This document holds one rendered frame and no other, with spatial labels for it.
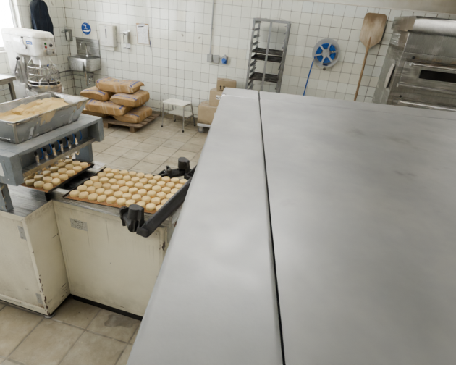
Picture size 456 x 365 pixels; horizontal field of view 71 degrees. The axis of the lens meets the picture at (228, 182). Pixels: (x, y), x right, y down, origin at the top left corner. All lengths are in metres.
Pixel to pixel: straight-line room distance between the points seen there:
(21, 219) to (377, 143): 1.91
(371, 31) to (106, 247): 4.59
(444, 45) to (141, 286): 4.04
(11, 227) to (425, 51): 4.33
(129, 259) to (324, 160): 1.88
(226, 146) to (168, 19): 5.80
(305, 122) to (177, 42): 5.70
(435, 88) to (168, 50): 4.01
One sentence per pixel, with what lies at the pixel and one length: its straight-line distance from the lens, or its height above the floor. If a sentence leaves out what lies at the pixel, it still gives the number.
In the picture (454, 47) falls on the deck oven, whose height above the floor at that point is 1.75.
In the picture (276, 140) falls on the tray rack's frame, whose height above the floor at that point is 1.82.
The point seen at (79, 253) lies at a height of 0.49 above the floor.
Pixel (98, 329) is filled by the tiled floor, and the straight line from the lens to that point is 2.41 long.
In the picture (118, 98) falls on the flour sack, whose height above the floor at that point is 0.50.
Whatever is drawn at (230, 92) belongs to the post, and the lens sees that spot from 0.27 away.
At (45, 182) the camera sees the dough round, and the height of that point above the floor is 0.90.
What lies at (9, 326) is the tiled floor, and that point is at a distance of 2.61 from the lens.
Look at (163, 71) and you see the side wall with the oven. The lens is 6.06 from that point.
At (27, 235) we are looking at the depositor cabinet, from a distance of 2.05.
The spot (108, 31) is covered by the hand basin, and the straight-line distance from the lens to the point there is 6.35.
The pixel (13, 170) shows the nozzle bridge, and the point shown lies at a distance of 1.85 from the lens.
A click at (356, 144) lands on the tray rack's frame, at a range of 0.19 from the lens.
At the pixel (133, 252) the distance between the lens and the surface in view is 1.95.
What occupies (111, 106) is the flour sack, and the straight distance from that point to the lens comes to 5.52.
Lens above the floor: 1.88
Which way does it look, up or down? 28 degrees down
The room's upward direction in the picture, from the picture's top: 6 degrees clockwise
